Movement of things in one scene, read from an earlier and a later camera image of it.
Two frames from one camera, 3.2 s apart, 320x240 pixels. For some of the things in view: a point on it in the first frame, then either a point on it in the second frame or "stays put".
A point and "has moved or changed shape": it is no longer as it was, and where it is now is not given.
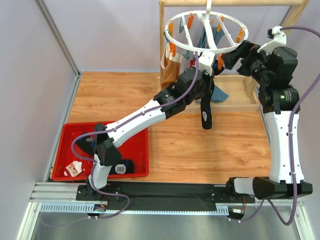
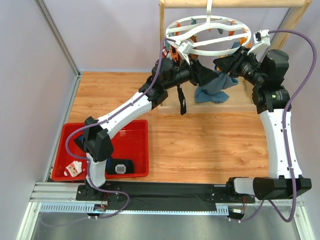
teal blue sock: [217, 95] to [213, 91]
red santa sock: [192, 64] has moved or changed shape
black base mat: [161, 194] stays put
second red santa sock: [74, 169] stays put
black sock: [87, 144] stays put
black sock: [206, 113] has moved or changed shape
